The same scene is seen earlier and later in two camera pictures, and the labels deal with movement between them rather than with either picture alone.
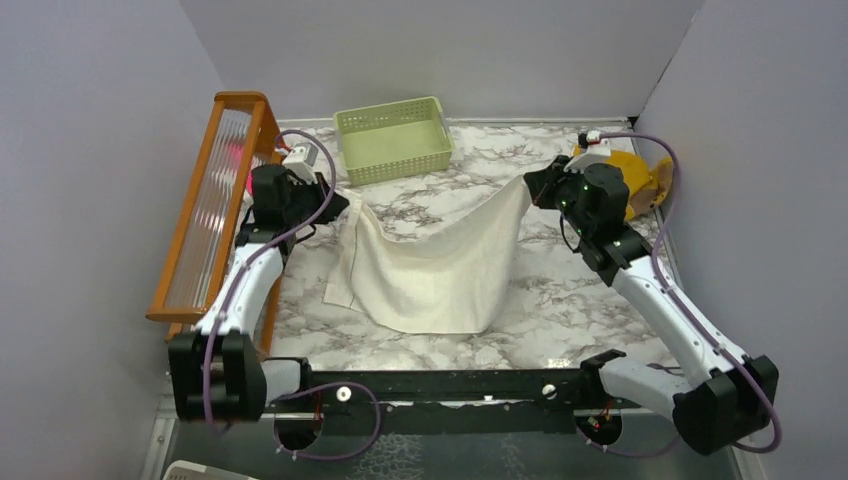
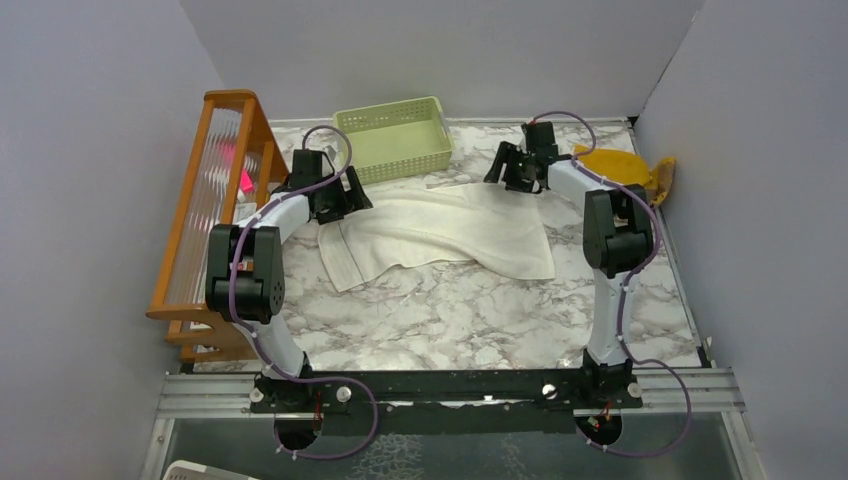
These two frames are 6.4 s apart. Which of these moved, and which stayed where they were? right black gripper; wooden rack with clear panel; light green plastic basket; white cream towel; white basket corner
Moved: right black gripper; white cream towel
Stayed: white basket corner; light green plastic basket; wooden rack with clear panel
